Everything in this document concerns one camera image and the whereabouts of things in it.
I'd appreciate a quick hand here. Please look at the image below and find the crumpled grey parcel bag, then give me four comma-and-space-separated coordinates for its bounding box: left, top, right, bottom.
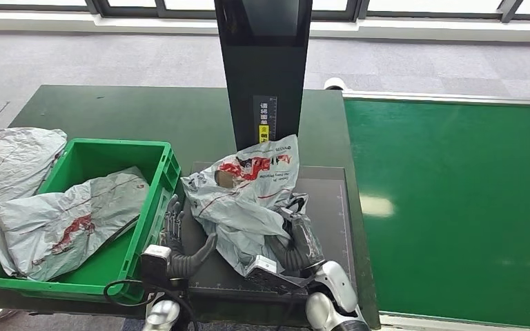
0, 127, 68, 239

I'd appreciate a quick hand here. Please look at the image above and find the green conveyor belt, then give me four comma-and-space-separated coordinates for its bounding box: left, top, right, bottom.
323, 77, 530, 331

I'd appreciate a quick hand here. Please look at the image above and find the white window sill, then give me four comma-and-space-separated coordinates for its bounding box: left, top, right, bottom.
0, 9, 530, 44

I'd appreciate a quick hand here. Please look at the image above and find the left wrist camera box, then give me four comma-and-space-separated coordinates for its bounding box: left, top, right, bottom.
140, 244, 172, 289

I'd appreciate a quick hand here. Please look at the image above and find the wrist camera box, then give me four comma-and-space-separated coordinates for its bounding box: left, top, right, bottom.
245, 254, 314, 293
140, 244, 172, 289

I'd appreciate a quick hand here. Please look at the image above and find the black yellow label sticker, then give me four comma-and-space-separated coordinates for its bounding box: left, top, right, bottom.
252, 94, 278, 145

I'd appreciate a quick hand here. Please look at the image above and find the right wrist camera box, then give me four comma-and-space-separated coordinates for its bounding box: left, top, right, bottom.
245, 254, 314, 293

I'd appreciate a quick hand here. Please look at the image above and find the black inbound scanner machine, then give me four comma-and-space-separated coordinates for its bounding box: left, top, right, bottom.
180, 0, 360, 305

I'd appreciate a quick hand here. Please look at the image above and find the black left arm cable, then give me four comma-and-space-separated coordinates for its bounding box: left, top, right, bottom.
104, 279, 199, 331

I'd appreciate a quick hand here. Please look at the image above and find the dark window frame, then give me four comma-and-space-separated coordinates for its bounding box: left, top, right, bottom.
0, 0, 530, 23

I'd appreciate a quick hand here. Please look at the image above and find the green plastic crate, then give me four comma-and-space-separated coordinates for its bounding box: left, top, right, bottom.
0, 138, 182, 305

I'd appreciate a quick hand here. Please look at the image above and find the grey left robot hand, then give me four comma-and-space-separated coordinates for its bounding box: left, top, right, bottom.
161, 194, 219, 279

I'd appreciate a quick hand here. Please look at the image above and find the grey parcel bag red stripe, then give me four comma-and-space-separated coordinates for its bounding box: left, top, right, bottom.
0, 166, 150, 282

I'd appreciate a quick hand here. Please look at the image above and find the grey parcel bag torn hole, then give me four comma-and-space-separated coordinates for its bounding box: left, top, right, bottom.
181, 133, 309, 277

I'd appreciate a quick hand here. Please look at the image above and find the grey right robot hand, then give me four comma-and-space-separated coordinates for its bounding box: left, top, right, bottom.
264, 208, 325, 274

